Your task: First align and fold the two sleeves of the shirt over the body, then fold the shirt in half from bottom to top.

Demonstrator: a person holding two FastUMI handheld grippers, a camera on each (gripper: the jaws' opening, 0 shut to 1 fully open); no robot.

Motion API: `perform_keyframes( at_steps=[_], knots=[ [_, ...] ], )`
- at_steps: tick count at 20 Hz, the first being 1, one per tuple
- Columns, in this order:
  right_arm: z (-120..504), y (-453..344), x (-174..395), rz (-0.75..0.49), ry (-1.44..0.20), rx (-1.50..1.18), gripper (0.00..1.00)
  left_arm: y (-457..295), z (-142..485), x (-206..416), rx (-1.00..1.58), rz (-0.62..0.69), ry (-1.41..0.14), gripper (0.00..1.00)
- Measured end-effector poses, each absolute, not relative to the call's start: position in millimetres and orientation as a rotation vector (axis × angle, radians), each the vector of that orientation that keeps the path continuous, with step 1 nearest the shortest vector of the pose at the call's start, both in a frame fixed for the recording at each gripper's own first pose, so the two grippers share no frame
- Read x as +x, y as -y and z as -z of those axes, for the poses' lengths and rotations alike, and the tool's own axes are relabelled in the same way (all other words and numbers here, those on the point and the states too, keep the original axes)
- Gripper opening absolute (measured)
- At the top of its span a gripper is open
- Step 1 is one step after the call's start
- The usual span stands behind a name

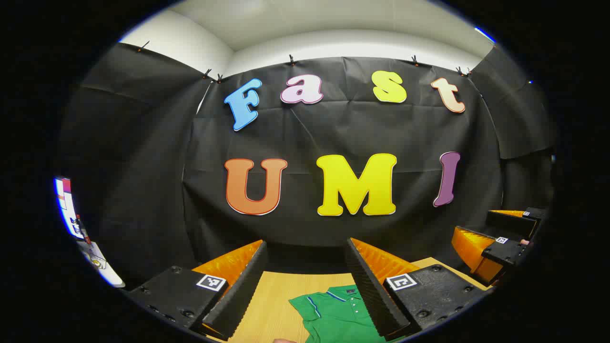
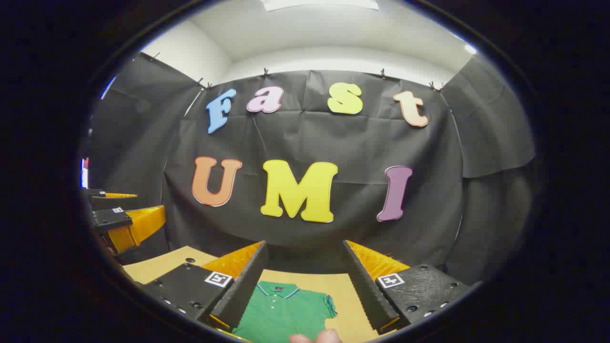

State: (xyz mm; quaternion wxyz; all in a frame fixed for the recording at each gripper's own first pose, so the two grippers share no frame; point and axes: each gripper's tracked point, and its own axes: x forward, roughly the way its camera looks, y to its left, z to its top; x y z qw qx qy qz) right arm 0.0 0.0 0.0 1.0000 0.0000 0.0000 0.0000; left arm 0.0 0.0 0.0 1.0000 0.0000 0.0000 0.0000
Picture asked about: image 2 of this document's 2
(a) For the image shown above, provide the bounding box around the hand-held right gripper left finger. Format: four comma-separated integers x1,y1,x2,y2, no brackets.
141,241,269,334

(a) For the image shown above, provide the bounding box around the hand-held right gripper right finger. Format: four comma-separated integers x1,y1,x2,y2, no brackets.
342,240,473,335

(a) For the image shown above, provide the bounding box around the green T-shirt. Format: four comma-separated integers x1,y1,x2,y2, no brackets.
232,281,338,343

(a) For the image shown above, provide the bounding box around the black backdrop cloth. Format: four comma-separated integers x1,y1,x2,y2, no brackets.
88,51,537,286

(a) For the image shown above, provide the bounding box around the ceiling light panel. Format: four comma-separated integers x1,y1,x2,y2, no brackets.
261,0,379,11

